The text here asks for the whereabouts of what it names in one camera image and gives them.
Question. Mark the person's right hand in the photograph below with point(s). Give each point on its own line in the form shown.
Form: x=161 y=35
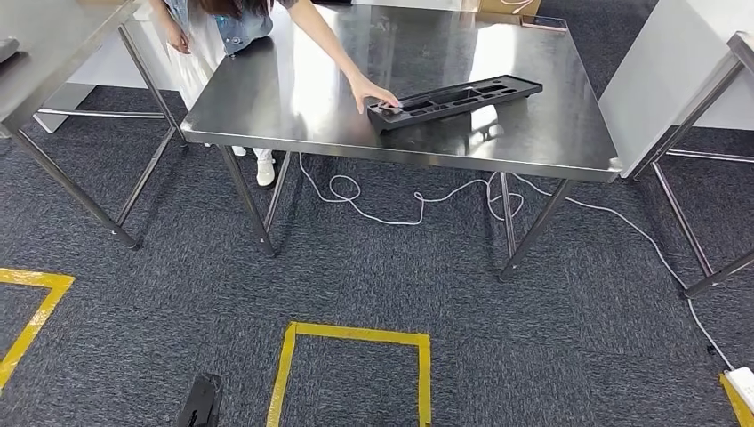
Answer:
x=179 y=40

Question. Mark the person's left hand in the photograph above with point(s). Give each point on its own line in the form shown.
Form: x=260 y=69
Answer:
x=374 y=93

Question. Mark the black plastic panel part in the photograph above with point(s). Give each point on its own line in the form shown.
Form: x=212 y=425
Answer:
x=518 y=88

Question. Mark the person's right forearm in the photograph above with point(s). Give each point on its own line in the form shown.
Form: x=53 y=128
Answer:
x=162 y=13

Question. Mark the person's left forearm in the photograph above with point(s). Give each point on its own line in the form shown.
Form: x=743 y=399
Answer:
x=324 y=41

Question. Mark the white panel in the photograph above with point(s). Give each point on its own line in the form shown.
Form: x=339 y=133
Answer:
x=660 y=59
x=118 y=59

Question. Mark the person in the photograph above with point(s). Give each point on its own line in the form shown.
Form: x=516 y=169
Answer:
x=247 y=23

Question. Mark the cardboard box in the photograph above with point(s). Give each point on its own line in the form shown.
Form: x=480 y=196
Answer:
x=489 y=7

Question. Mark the grey flat device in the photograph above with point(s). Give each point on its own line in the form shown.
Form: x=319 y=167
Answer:
x=8 y=50

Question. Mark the smartphone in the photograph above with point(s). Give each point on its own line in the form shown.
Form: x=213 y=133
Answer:
x=545 y=23

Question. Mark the white power strip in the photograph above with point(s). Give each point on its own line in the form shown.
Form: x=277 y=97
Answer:
x=743 y=386

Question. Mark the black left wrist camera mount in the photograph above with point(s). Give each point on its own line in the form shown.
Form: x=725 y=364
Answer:
x=200 y=403

